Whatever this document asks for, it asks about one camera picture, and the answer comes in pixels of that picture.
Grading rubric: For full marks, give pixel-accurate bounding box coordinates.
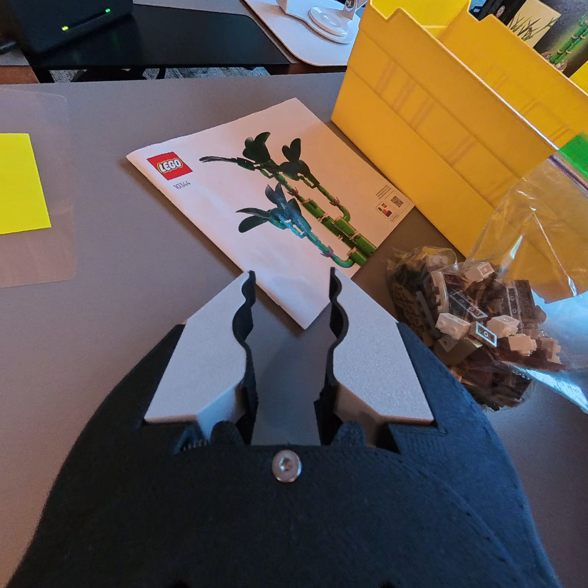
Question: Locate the clear zip bag green seal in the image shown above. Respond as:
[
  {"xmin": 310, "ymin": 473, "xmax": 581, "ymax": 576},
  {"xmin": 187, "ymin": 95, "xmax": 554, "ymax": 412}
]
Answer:
[{"xmin": 386, "ymin": 135, "xmax": 588, "ymax": 414}]

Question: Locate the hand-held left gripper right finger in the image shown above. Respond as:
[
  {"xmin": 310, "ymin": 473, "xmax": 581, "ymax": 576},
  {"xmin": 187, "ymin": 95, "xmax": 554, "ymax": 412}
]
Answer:
[{"xmin": 314, "ymin": 267, "xmax": 435, "ymax": 446}]

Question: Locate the pile of mixed toy bricks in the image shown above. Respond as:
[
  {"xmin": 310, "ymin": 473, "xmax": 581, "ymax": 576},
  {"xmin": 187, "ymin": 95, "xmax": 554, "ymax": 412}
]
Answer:
[{"xmin": 388, "ymin": 248, "xmax": 567, "ymax": 409}]

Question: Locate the yellow sticky note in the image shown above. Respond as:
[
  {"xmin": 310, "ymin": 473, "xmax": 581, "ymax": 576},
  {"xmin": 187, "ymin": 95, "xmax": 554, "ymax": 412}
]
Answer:
[{"xmin": 0, "ymin": 133, "xmax": 52, "ymax": 235}]

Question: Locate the toy instruction booklet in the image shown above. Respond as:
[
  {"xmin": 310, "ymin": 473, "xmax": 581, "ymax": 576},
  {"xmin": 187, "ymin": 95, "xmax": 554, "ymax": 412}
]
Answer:
[{"xmin": 126, "ymin": 98, "xmax": 415, "ymax": 330}]

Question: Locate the black device with green lights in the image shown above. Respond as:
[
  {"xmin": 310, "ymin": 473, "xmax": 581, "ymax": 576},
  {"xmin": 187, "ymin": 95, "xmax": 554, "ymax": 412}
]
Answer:
[{"xmin": 9, "ymin": 0, "xmax": 134, "ymax": 55}]

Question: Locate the grey desk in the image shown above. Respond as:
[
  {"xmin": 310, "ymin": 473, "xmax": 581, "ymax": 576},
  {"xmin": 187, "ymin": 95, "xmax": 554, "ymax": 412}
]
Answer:
[{"xmin": 0, "ymin": 73, "xmax": 588, "ymax": 588}]

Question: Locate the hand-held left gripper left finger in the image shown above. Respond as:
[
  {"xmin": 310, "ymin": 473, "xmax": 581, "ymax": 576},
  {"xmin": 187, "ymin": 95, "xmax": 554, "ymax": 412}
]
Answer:
[{"xmin": 143, "ymin": 270, "xmax": 258, "ymax": 446}]

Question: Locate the black toy set box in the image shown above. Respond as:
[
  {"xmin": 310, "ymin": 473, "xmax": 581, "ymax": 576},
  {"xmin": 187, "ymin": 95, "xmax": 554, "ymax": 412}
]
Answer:
[{"xmin": 469, "ymin": 0, "xmax": 588, "ymax": 79}]

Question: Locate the white folding stand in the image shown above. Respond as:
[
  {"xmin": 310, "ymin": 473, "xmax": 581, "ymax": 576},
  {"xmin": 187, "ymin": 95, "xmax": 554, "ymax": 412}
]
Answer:
[{"xmin": 243, "ymin": 0, "xmax": 368, "ymax": 66}]

